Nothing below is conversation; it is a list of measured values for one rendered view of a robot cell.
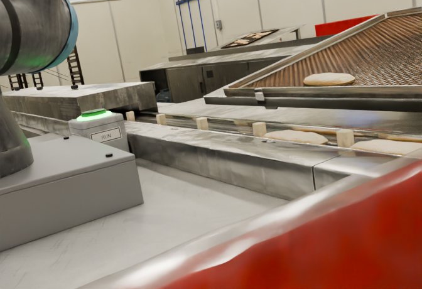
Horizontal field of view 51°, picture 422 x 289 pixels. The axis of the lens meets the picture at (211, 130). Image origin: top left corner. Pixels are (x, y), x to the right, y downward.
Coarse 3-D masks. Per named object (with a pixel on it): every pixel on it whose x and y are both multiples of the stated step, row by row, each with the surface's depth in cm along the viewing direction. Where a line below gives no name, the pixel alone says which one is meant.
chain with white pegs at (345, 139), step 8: (128, 112) 92; (128, 120) 93; (160, 120) 81; (200, 120) 69; (200, 128) 70; (256, 128) 58; (264, 128) 58; (344, 136) 46; (352, 136) 47; (344, 144) 46; (352, 144) 47
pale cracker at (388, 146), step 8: (360, 144) 45; (368, 144) 44; (376, 144) 43; (384, 144) 43; (392, 144) 42; (400, 144) 42; (408, 144) 41; (416, 144) 41; (384, 152) 42; (392, 152) 41; (400, 152) 40; (408, 152) 40
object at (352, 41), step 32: (352, 32) 97; (384, 32) 89; (416, 32) 80; (288, 64) 87; (320, 64) 80; (352, 64) 72; (416, 64) 61; (288, 96) 66; (320, 96) 61; (352, 96) 57; (384, 96) 53; (416, 96) 49
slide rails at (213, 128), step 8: (136, 120) 94; (144, 120) 92; (152, 120) 90; (192, 128) 75; (208, 128) 71; (216, 128) 70; (224, 128) 69; (232, 128) 68; (240, 128) 67; (328, 144) 50; (336, 144) 49
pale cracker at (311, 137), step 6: (276, 132) 56; (282, 132) 55; (288, 132) 55; (294, 132) 54; (300, 132) 54; (312, 132) 53; (276, 138) 54; (282, 138) 53; (288, 138) 53; (294, 138) 52; (300, 138) 51; (306, 138) 51; (312, 138) 51; (318, 138) 51; (324, 138) 51
